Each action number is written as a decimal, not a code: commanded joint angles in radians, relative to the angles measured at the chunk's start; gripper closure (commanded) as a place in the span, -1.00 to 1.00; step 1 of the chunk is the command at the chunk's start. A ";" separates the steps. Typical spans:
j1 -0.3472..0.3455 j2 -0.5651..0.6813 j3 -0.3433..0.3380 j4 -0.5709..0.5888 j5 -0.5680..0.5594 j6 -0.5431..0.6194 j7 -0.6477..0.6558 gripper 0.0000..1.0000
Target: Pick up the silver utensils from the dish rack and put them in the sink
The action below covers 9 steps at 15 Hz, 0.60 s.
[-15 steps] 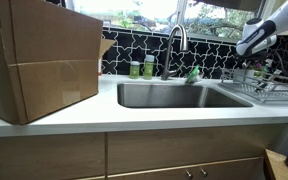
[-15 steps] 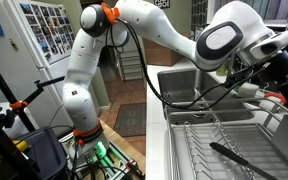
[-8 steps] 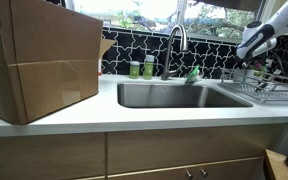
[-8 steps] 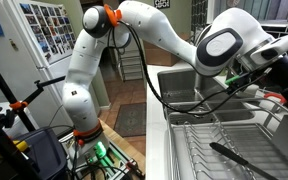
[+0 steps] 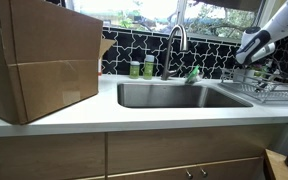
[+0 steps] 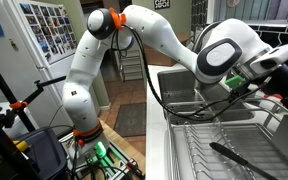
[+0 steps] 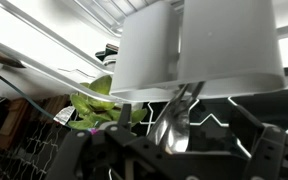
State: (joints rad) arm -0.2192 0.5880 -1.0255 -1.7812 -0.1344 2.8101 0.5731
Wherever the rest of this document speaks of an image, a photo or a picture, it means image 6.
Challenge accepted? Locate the green sponge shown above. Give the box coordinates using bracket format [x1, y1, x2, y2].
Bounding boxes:
[224, 75, 247, 90]

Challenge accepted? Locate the grey utensil holder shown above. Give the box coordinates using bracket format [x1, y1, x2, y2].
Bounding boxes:
[271, 114, 288, 164]

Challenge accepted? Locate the yellow tool handle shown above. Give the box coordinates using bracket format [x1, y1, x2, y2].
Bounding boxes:
[0, 139, 30, 158]

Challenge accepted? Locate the stainless steel sink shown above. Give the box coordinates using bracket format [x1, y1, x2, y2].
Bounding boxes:
[157, 68, 255, 126]

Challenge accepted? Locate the white door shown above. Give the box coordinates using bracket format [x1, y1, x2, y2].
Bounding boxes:
[0, 0, 20, 104]

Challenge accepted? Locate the robot base controller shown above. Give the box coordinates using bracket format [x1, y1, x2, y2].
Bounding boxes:
[58, 129, 147, 180]

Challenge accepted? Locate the black camera tripod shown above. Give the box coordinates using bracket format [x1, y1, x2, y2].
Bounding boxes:
[0, 104, 42, 180]

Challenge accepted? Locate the red orange scraper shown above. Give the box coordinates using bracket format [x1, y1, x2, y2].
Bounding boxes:
[263, 93, 283, 101]

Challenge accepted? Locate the black white patterned picture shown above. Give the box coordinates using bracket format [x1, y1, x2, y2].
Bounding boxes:
[153, 0, 171, 10]

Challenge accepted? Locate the dark blue plastic bin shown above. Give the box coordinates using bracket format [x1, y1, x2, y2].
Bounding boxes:
[0, 126, 68, 180]

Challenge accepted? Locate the black stand with orange clamp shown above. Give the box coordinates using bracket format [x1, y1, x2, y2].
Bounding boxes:
[0, 48, 67, 134]

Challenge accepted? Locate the black handled knife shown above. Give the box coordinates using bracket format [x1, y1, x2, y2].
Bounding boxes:
[209, 141, 280, 180]

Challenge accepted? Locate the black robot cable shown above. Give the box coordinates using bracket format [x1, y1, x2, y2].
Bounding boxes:
[110, 23, 275, 123]

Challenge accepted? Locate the photo sheet on refrigerator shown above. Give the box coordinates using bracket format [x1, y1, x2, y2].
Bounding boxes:
[18, 2, 78, 64]

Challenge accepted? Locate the dark door mat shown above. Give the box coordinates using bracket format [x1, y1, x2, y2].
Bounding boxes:
[113, 101, 147, 138]

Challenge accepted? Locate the metal wire dish rack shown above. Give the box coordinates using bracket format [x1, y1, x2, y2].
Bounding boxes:
[163, 98, 288, 180]

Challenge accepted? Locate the wooden table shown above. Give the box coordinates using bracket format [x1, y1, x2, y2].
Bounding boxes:
[98, 119, 147, 174]

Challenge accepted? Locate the kitchen window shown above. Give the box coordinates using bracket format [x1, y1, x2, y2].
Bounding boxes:
[213, 0, 288, 24]

